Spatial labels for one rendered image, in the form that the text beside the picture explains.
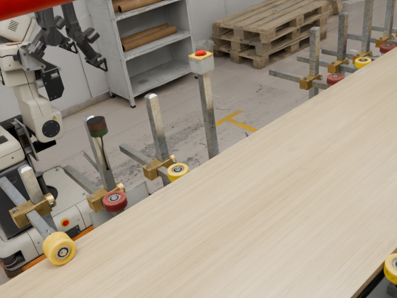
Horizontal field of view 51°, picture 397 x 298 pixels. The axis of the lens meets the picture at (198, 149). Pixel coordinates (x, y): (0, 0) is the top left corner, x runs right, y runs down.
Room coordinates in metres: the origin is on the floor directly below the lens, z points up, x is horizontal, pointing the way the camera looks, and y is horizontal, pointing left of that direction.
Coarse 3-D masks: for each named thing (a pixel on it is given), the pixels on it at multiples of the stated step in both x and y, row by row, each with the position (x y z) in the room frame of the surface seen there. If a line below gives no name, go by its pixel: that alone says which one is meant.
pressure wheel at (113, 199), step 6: (114, 192) 1.17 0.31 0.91; (120, 192) 1.17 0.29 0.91; (108, 198) 1.15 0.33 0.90; (114, 198) 1.14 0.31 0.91; (120, 198) 1.13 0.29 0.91; (108, 204) 1.11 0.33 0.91; (114, 204) 1.11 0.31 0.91; (120, 204) 1.11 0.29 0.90; (126, 204) 1.13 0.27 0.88; (108, 210) 1.11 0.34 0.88; (114, 210) 1.10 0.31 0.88; (120, 210) 1.11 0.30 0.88
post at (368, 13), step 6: (366, 0) 2.29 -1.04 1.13; (372, 0) 2.28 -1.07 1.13; (366, 6) 2.29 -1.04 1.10; (372, 6) 2.29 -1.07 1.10; (366, 12) 2.29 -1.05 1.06; (372, 12) 2.29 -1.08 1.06; (366, 18) 2.29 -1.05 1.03; (366, 24) 2.28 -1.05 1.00; (366, 30) 2.28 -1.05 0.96; (366, 36) 2.28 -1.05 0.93; (366, 42) 2.28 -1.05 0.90; (366, 48) 2.27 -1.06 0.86
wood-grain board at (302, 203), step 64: (384, 64) 1.92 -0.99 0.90; (320, 128) 1.40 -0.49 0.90; (384, 128) 1.33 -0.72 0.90; (192, 192) 1.12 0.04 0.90; (256, 192) 1.06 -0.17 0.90; (320, 192) 1.02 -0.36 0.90; (384, 192) 0.97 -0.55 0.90; (128, 256) 0.86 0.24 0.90; (192, 256) 0.83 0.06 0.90; (256, 256) 0.79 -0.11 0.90; (320, 256) 0.76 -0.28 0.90; (384, 256) 0.73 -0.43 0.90
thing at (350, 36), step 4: (348, 36) 2.60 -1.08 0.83; (352, 36) 2.58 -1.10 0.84; (356, 36) 2.55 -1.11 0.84; (360, 36) 2.53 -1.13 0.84; (360, 40) 2.53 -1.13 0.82; (372, 40) 2.47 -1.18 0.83; (388, 40) 2.39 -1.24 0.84; (392, 40) 2.38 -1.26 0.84; (396, 40) 2.37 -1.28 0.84; (396, 44) 2.34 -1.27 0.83
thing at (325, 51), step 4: (324, 48) 2.47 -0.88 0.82; (328, 48) 2.46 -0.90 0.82; (324, 52) 2.46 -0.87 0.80; (328, 52) 2.43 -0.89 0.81; (332, 52) 2.41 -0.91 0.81; (336, 52) 2.39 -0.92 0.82; (348, 52) 2.36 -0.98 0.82; (336, 56) 2.39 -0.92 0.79; (348, 56) 2.33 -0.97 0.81; (352, 56) 2.30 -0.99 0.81; (368, 56) 2.25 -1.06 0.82; (372, 60) 2.20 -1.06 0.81
